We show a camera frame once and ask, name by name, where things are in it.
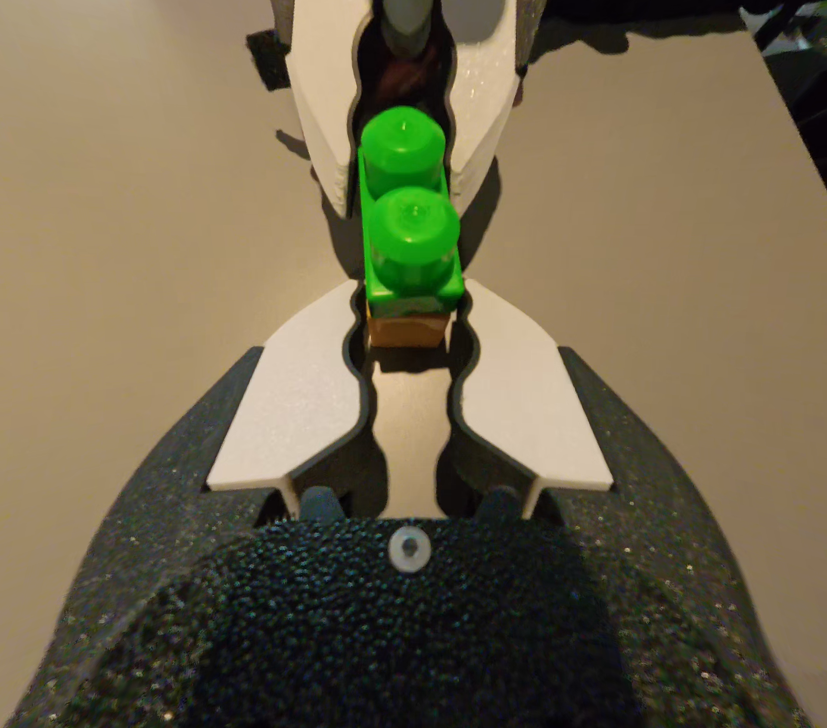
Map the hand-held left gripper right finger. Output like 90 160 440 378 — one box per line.
451 277 615 520

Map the yellow building block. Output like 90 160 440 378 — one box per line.
366 311 451 349

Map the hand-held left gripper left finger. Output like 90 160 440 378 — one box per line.
205 278 377 519

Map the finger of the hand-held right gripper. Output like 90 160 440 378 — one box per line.
287 0 379 220
441 0 522 205

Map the green building block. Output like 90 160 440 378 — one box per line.
357 106 466 320

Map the person's right hand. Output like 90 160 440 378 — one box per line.
358 33 456 112

